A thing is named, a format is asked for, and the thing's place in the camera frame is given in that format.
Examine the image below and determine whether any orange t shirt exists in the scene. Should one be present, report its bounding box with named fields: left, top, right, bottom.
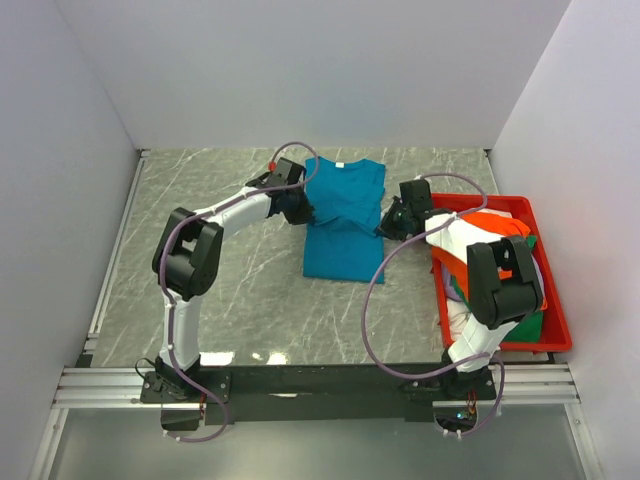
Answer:
left=424, top=210, right=532, bottom=302

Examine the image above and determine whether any green t shirt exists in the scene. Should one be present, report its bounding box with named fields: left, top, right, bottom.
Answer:
left=500, top=234, right=544, bottom=343

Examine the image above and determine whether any teal t shirt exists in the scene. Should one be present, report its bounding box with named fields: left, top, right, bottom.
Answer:
left=302, top=157, right=386, bottom=283

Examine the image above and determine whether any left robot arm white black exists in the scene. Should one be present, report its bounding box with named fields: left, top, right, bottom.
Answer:
left=140, top=157, right=313, bottom=404

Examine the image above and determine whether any black base bar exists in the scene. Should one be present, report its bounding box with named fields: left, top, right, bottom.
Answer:
left=140, top=363, right=496, bottom=432

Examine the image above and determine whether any lavender t shirt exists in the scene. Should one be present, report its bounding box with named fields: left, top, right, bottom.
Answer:
left=441, top=265, right=463, bottom=302

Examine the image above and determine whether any red plastic bin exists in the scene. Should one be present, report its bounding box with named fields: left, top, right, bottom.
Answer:
left=431, top=195, right=572, bottom=353

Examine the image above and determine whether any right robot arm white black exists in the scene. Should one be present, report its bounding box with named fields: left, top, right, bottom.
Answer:
left=378, top=177, right=545, bottom=399

